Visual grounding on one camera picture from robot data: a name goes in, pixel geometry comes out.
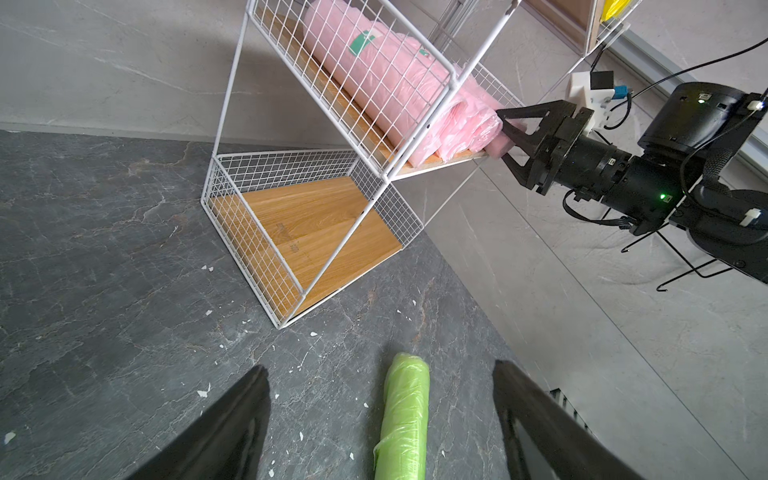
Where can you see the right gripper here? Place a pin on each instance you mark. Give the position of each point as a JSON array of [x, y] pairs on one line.
[[545, 133]]

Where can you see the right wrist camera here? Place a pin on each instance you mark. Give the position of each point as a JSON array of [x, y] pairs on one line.
[[595, 90]]

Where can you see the yellow roll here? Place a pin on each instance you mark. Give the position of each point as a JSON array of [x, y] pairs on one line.
[[613, 9]]

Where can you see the white three-tier wire shelf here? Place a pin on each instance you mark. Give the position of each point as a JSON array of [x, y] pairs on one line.
[[302, 225]]

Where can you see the pink roll top angled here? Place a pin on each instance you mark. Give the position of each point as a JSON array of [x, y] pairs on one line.
[[460, 128]]

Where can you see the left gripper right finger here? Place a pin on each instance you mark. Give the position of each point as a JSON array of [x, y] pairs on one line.
[[541, 440]]

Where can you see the green roll right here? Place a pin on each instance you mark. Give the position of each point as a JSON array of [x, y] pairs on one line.
[[402, 449]]

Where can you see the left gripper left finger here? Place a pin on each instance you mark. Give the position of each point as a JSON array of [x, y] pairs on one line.
[[225, 442]]

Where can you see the black wall hook rack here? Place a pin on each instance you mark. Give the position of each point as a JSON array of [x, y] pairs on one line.
[[705, 268]]

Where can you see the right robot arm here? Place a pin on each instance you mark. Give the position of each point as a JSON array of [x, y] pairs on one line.
[[676, 180]]

